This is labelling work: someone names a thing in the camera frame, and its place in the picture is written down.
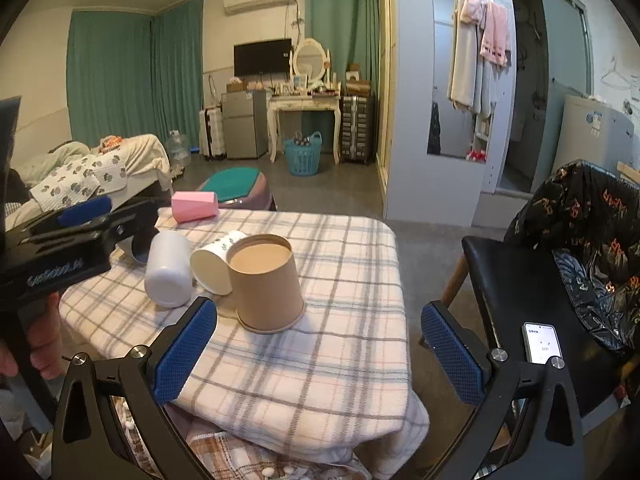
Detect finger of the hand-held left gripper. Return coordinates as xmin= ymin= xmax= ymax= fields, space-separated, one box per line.
xmin=5 ymin=195 xmax=114 ymax=246
xmin=30 ymin=199 xmax=162 ymax=266

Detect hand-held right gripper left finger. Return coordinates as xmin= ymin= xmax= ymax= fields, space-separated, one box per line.
xmin=50 ymin=296 xmax=218 ymax=480

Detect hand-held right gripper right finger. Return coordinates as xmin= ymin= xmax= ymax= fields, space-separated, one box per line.
xmin=420 ymin=301 xmax=586 ymax=480

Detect grey cup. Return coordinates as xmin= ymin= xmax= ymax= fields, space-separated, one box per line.
xmin=117 ymin=235 xmax=151 ymax=266

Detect white plastic cup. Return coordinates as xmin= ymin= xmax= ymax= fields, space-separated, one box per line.
xmin=144 ymin=230 xmax=195 ymax=309

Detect pink cup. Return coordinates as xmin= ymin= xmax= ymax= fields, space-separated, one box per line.
xmin=171 ymin=190 xmax=220 ymax=224

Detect white green-print paper cup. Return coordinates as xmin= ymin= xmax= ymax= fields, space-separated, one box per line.
xmin=190 ymin=230 xmax=248 ymax=297

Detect brown paper cup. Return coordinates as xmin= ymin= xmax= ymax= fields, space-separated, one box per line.
xmin=226 ymin=234 xmax=306 ymax=335

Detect person's left hand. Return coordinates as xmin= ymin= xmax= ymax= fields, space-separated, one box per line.
xmin=0 ymin=292 xmax=64 ymax=378

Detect leaf-print white blanket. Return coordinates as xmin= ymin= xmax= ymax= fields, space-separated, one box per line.
xmin=30 ymin=152 xmax=127 ymax=212

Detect pale green blanket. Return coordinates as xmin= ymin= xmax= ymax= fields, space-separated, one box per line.
xmin=12 ymin=141 xmax=91 ymax=181

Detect bed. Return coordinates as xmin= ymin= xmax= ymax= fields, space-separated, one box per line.
xmin=0 ymin=132 xmax=173 ymax=231

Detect clear water jug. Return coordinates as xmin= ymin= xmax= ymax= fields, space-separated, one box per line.
xmin=166 ymin=129 xmax=192 ymax=168

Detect black chair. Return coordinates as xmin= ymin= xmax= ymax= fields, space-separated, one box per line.
xmin=420 ymin=235 xmax=636 ymax=431

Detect smartphone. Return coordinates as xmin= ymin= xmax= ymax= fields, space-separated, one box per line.
xmin=522 ymin=321 xmax=563 ymax=365

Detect brown plaid cloth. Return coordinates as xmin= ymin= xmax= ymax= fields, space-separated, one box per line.
xmin=117 ymin=395 xmax=371 ymax=480

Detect round green-top stool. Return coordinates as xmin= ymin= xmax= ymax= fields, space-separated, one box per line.
xmin=195 ymin=167 xmax=277 ymax=211

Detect white suitcase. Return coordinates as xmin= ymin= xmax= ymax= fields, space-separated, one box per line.
xmin=199 ymin=105 xmax=224 ymax=162

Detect plaid tablecloth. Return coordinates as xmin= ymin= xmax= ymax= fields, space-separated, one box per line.
xmin=59 ymin=207 xmax=431 ymax=480

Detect green curtain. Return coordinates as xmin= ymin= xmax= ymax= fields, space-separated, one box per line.
xmin=305 ymin=0 xmax=381 ymax=156
xmin=66 ymin=0 xmax=204 ymax=148

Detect grey mini fridge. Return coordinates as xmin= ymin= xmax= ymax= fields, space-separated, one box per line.
xmin=221 ymin=90 xmax=269 ymax=160

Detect blue laundry basket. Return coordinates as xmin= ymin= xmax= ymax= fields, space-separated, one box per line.
xmin=284 ymin=131 xmax=322 ymax=177

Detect black floral jacket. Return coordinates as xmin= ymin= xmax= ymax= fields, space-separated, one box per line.
xmin=505 ymin=159 xmax=640 ymax=356

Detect black television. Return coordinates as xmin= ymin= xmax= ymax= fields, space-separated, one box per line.
xmin=233 ymin=38 xmax=293 ymax=77

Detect white dressing table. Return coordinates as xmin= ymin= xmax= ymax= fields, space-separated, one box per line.
xmin=269 ymin=92 xmax=342 ymax=163

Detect oval vanity mirror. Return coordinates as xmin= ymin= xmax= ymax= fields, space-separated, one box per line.
xmin=292 ymin=38 xmax=332 ymax=86

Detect dark drawer cabinet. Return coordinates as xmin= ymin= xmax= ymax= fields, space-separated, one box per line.
xmin=340 ymin=94 xmax=376 ymax=165

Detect white washing machine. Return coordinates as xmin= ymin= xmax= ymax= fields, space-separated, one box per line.
xmin=552 ymin=94 xmax=636 ymax=181

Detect cardboard box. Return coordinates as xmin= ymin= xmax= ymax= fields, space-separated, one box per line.
xmin=345 ymin=64 xmax=373 ymax=97

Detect white towel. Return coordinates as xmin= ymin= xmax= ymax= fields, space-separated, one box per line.
xmin=446 ymin=0 xmax=483 ymax=111

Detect pink towel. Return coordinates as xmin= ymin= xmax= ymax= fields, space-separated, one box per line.
xmin=460 ymin=0 xmax=512 ymax=67

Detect tall wall mirror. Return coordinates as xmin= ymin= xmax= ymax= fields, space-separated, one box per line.
xmin=426 ymin=0 xmax=516 ymax=163

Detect wire clothes hanger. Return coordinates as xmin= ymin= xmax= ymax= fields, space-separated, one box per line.
xmin=600 ymin=57 xmax=632 ymax=91

